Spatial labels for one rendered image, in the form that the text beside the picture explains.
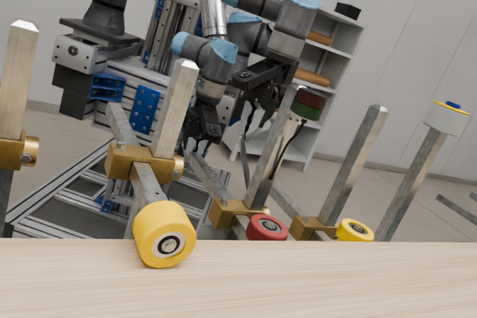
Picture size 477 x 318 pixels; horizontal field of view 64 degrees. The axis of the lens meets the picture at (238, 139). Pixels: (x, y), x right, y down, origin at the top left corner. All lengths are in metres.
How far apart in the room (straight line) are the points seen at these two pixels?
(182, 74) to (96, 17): 0.88
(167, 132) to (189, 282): 0.27
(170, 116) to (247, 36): 0.76
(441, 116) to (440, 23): 4.13
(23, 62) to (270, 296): 0.49
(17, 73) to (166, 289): 0.37
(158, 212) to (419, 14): 4.60
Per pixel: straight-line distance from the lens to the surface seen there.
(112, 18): 1.52
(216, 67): 1.03
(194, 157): 1.06
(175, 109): 0.69
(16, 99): 0.65
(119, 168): 0.71
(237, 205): 0.87
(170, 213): 0.54
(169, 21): 1.56
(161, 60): 1.59
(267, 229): 0.75
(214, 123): 1.03
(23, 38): 0.63
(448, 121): 1.15
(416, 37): 5.04
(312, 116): 0.75
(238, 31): 1.40
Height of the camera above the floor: 1.26
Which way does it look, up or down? 17 degrees down
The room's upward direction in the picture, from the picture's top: 20 degrees clockwise
